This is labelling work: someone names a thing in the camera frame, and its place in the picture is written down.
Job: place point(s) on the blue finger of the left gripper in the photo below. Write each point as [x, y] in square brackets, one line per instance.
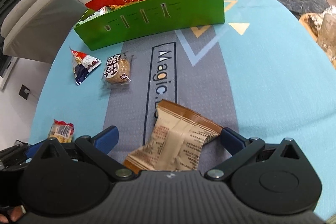
[32, 150]

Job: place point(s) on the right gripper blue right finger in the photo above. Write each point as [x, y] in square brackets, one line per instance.
[232, 141]

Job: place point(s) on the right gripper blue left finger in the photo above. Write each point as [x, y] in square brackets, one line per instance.
[106, 140]

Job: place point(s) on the beige brown pastry packet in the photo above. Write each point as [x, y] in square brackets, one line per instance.
[176, 141]

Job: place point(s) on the round brown cake packet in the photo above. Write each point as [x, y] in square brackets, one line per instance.
[117, 71]

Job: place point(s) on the light green peanut snack bag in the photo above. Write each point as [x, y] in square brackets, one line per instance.
[96, 14]

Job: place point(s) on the person's left hand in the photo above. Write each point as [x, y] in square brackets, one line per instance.
[12, 215]

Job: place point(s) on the small red yellow snack packet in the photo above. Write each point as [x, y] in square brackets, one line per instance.
[62, 131]

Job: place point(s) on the light blue table mat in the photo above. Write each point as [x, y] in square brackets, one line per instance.
[260, 73]

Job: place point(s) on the blue red triangular snack packet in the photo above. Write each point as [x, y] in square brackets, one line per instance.
[83, 64]

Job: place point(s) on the beige sofa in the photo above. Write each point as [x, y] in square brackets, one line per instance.
[36, 29]

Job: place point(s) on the green cardboard box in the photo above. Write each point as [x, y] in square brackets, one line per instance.
[143, 18]

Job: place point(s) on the glass mug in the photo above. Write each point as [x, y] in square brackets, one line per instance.
[326, 36]

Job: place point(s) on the small wooden side table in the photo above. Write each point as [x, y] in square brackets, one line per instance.
[312, 23]

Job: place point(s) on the wall power socket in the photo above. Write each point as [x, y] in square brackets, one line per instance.
[24, 92]

